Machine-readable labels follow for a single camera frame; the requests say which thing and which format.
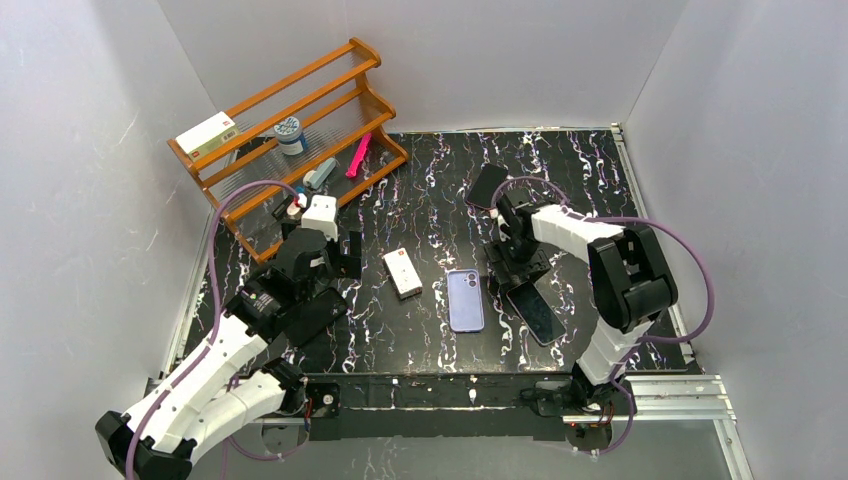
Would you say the black phone far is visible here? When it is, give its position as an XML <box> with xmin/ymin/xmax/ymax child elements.
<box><xmin>465</xmin><ymin>163</ymin><xmax>509</xmax><ymax>210</ymax></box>

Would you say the pink marker pen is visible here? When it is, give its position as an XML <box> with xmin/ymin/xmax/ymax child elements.
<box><xmin>345</xmin><ymin>133</ymin><xmax>372</xmax><ymax>179</ymax></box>

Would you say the white red small box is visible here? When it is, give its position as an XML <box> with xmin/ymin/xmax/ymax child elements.
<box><xmin>382</xmin><ymin>248</ymin><xmax>423</xmax><ymax>300</ymax></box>

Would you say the orange wooden shelf rack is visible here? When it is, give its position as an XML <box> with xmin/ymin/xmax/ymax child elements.
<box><xmin>168</xmin><ymin>37</ymin><xmax>409</xmax><ymax>263</ymax></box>

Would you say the black front base bar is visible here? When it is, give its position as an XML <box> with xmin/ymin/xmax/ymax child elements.
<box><xmin>241</xmin><ymin>372</ymin><xmax>614</xmax><ymax>444</ymax></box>

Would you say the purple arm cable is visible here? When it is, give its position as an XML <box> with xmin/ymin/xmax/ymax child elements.
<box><xmin>488</xmin><ymin>176</ymin><xmax>717</xmax><ymax>455</ymax></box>
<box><xmin>124</xmin><ymin>180</ymin><xmax>309</xmax><ymax>480</ymax></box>

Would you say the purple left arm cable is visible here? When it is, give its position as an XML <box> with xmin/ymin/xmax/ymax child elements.
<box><xmin>124</xmin><ymin>180</ymin><xmax>309</xmax><ymax>480</ymax></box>

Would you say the purple phone case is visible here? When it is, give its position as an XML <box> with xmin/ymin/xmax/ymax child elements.
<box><xmin>446</xmin><ymin>269</ymin><xmax>485</xmax><ymax>333</ymax></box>

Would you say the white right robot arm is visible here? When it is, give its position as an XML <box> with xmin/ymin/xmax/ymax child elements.
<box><xmin>485</xmin><ymin>197</ymin><xmax>678</xmax><ymax>409</ymax></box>

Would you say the black phone near left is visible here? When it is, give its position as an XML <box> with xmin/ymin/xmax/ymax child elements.
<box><xmin>283</xmin><ymin>288</ymin><xmax>348</xmax><ymax>347</ymax></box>

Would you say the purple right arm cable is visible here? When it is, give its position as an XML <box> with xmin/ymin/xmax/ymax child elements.
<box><xmin>488</xmin><ymin>176</ymin><xmax>717</xmax><ymax>455</ymax></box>

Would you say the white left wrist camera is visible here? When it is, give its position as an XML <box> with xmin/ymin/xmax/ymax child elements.
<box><xmin>300</xmin><ymin>195</ymin><xmax>339</xmax><ymax>241</ymax></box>

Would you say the black phone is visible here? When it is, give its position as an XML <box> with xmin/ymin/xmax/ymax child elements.
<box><xmin>465</xmin><ymin>163</ymin><xmax>509</xmax><ymax>210</ymax></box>
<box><xmin>283</xmin><ymin>288</ymin><xmax>348</xmax><ymax>347</ymax></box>

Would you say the blue white round jar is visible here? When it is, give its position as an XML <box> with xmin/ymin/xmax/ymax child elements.
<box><xmin>273</xmin><ymin>116</ymin><xmax>308</xmax><ymax>156</ymax></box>

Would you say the black smartphone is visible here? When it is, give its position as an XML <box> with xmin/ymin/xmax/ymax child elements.
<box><xmin>506</xmin><ymin>282</ymin><xmax>566</xmax><ymax>346</ymax></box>

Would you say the white cardboard box on shelf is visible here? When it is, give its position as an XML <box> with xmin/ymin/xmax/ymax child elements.
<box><xmin>176</xmin><ymin>111</ymin><xmax>240</xmax><ymax>161</ymax></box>

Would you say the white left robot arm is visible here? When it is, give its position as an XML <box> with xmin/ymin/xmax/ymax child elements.
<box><xmin>95</xmin><ymin>226</ymin><xmax>362</xmax><ymax>479</ymax></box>

